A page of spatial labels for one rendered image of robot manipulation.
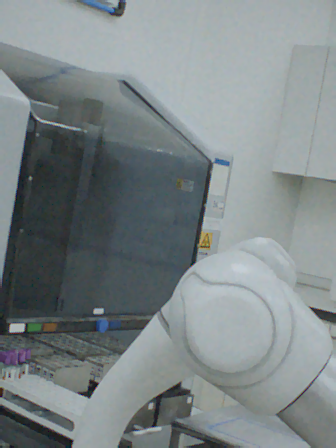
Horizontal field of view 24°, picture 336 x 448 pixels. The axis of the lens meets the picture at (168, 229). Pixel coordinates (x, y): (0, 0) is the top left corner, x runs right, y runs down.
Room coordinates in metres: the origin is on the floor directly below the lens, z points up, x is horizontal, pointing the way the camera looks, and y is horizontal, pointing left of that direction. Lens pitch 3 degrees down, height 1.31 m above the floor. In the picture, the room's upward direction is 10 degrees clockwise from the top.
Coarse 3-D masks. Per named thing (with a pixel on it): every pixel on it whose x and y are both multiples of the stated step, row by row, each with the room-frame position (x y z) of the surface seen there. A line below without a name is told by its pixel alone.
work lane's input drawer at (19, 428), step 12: (0, 408) 1.59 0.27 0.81; (0, 420) 1.57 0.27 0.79; (12, 420) 1.55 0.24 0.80; (24, 420) 1.54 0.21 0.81; (0, 432) 1.57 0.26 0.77; (12, 432) 1.55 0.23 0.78; (24, 432) 1.53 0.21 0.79; (36, 432) 1.51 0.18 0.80; (48, 432) 1.50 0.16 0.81; (12, 444) 1.54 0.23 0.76; (24, 444) 1.52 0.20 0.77; (36, 444) 1.50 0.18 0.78; (48, 444) 1.48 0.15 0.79; (60, 444) 1.46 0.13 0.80; (72, 444) 1.46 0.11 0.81; (120, 444) 1.49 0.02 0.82
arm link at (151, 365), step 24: (144, 336) 1.06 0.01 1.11; (168, 336) 1.04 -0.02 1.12; (120, 360) 1.08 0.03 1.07; (144, 360) 1.05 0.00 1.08; (168, 360) 1.04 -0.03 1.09; (120, 384) 1.06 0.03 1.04; (144, 384) 1.05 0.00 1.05; (168, 384) 1.06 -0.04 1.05; (96, 408) 1.06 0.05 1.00; (120, 408) 1.05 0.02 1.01; (96, 432) 1.05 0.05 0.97; (120, 432) 1.06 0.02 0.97
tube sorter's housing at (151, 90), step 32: (0, 96) 1.53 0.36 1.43; (160, 96) 2.23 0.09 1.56; (0, 128) 1.54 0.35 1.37; (32, 128) 2.11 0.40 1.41; (192, 128) 2.13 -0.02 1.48; (0, 160) 1.55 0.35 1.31; (0, 192) 1.56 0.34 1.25; (0, 224) 1.57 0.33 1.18; (0, 256) 1.58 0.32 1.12; (0, 288) 2.53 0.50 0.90; (192, 384) 2.15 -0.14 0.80
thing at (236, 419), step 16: (192, 416) 1.75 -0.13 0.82; (208, 416) 1.77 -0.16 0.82; (224, 416) 1.80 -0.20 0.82; (240, 416) 1.82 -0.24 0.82; (256, 416) 1.84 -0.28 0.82; (272, 416) 1.87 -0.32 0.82; (176, 432) 1.69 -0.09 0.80; (192, 432) 1.66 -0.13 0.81; (208, 432) 1.65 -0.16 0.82; (224, 432) 1.67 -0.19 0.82; (240, 432) 1.69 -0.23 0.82; (256, 432) 1.71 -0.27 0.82; (272, 432) 1.73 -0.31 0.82; (288, 432) 1.76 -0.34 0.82
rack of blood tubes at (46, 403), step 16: (0, 384) 1.61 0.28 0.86; (16, 384) 1.61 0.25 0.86; (32, 384) 1.62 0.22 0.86; (48, 384) 1.65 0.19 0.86; (0, 400) 1.60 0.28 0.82; (16, 400) 1.61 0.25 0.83; (32, 400) 1.54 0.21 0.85; (48, 400) 1.53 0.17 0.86; (64, 400) 1.55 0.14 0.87; (80, 400) 1.57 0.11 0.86; (32, 416) 1.54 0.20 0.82; (48, 416) 1.61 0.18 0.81; (64, 416) 1.49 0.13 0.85; (80, 416) 1.46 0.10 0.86; (64, 432) 1.48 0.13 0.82
